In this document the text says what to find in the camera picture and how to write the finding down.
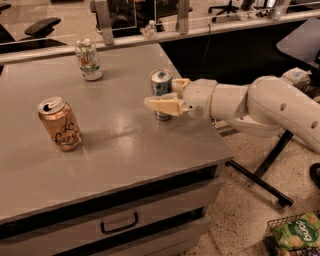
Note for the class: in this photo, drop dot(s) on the black swivel chair base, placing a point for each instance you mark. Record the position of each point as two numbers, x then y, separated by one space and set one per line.
223 10

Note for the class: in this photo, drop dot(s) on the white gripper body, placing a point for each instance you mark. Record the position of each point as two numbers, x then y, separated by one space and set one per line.
197 96

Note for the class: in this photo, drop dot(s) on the black wire basket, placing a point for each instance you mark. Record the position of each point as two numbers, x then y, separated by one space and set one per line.
274 249

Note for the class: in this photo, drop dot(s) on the grey cabinet drawer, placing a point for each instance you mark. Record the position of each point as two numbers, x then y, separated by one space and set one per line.
160 225

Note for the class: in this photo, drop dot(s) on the black drawer handle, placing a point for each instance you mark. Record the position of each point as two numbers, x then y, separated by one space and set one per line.
119 222

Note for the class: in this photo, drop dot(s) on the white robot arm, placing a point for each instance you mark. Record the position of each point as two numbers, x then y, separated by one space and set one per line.
261 108

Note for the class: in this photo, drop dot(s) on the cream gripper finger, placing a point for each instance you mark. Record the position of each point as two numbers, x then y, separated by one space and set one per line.
179 85
169 104

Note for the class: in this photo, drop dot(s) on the black office chair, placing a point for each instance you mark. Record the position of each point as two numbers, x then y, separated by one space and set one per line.
37 36

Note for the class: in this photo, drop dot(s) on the small clear plastic bottle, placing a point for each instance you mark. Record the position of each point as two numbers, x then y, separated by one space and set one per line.
150 30

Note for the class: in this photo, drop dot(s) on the green snack bag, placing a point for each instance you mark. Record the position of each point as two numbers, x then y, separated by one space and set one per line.
300 233

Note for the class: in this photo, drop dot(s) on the silver blue Red Bull can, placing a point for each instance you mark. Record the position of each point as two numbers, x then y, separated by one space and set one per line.
161 82

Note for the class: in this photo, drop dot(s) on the black metal floor stand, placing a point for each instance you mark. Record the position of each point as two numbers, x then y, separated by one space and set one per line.
276 168

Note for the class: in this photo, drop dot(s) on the grey metal divider bracket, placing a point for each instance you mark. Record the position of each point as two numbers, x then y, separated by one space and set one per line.
100 7
182 17

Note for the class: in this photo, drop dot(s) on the white green soda can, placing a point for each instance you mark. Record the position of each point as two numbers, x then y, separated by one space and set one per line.
88 59

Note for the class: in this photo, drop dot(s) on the orange LaCroix can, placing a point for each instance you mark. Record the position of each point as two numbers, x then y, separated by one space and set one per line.
58 119

